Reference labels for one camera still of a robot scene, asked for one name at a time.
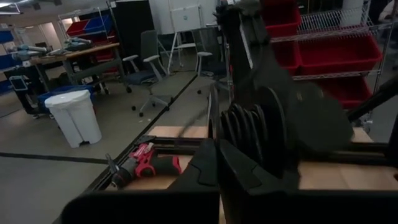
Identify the red black cordless drill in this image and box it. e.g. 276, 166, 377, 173
105, 142, 183, 190

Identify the mesh office chair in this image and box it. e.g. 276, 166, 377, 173
191, 27, 233, 96

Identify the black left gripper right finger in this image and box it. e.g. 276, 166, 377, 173
219, 139, 398, 224

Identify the blue storage bin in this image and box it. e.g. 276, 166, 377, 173
0, 29, 15, 44
0, 52, 19, 71

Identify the blue shelf bin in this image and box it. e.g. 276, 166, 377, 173
83, 14, 114, 35

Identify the grey office chair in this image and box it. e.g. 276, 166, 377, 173
123, 30, 174, 118

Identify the red shelf bin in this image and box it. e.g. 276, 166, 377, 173
66, 20, 91, 37

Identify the teal grey device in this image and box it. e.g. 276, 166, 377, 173
63, 37, 94, 52
9, 44, 47, 62

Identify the black cord spool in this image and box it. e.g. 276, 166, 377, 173
206, 83, 289, 182

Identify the red plastic storage bin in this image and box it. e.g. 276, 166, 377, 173
313, 76, 373, 110
297, 34, 383, 75
271, 39, 301, 76
260, 0, 302, 39

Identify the white trash bin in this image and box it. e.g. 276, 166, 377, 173
44, 89, 103, 149

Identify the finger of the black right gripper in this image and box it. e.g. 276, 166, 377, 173
229, 45, 259, 106
249, 54, 286, 91

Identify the white easel board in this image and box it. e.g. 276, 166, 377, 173
167, 4, 203, 75

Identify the white framed tablet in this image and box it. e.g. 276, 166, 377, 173
9, 75, 28, 91

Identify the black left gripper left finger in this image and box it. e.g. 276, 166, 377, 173
60, 138, 221, 224

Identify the wire shelf rack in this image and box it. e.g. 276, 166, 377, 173
262, 0, 398, 135

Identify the black cabinet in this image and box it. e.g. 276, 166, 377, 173
111, 0, 155, 63

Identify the wooden work table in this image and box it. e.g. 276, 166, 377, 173
29, 42, 125, 94

